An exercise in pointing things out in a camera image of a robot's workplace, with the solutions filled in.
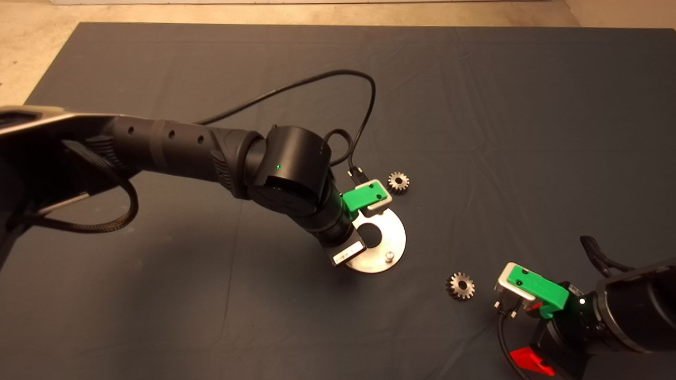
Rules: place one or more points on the green right camera mount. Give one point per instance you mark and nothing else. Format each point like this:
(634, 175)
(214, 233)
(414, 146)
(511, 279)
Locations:
(538, 287)

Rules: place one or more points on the round metal carrier plate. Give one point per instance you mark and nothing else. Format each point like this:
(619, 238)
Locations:
(393, 237)

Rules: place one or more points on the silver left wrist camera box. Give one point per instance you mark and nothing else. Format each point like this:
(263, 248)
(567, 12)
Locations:
(381, 207)

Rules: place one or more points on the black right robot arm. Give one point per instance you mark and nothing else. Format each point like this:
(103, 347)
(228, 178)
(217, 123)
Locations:
(639, 311)

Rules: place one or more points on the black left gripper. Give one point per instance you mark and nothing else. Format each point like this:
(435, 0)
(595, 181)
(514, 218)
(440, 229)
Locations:
(332, 227)

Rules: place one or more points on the green left camera mount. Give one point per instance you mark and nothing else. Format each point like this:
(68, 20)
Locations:
(362, 196)

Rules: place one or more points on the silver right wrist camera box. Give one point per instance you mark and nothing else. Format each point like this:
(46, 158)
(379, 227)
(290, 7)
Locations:
(515, 296)

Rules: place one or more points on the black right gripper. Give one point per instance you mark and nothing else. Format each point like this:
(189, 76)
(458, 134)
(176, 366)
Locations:
(567, 338)

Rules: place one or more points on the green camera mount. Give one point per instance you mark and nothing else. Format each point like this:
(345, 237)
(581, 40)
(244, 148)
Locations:
(538, 287)
(362, 196)

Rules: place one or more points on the small steel planetary gear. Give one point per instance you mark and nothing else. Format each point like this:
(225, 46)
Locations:
(468, 291)
(404, 185)

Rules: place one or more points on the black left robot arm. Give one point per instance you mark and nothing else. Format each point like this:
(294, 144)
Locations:
(185, 148)

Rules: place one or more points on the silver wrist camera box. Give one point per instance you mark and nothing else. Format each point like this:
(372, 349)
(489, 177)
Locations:
(381, 207)
(515, 296)

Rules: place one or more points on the dark grey table cloth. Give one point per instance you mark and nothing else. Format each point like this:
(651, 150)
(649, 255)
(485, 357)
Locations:
(475, 105)

